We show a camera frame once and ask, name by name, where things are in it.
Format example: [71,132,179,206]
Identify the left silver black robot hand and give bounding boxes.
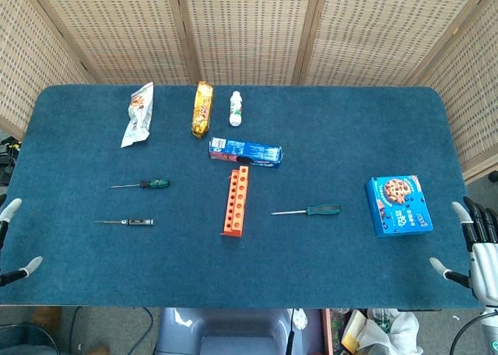
[0,194,44,288]

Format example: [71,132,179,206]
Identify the white perforated disc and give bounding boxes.
[292,308,310,331]

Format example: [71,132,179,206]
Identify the long blue biscuit box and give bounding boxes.
[209,136,283,170]

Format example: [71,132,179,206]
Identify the blue cookie box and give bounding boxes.
[364,174,434,238]

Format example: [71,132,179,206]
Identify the reddish wooden crate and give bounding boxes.
[321,308,334,355]

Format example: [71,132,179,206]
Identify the black silver precision screwdriver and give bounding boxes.
[94,218,155,227]

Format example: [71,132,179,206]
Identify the blue carpet table mat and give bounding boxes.
[0,84,493,309]

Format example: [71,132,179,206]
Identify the yellow package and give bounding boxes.
[341,329,361,352]

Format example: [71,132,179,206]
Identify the white snack bag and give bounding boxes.
[120,81,155,149]

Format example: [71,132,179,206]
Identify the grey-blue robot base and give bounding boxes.
[155,307,293,355]

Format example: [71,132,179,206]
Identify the golden snack package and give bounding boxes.
[190,80,215,139]

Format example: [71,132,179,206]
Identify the white plastic bag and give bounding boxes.
[352,309,424,355]

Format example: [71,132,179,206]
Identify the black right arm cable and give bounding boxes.
[450,311,486,355]

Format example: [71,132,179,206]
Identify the black equipment with yellow part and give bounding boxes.
[0,135,19,187]

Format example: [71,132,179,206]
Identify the woven wooden folding screen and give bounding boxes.
[0,0,498,185]

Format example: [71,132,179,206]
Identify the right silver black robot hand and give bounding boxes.
[430,195,498,312]

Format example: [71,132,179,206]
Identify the small green black screwdriver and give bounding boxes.
[108,178,170,190]

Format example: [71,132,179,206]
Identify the large green handled screwdriver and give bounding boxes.
[271,204,342,216]

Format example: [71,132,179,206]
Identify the orange tool holder rack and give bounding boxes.
[220,165,250,239]

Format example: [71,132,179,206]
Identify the small white bottle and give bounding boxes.
[229,90,244,128]

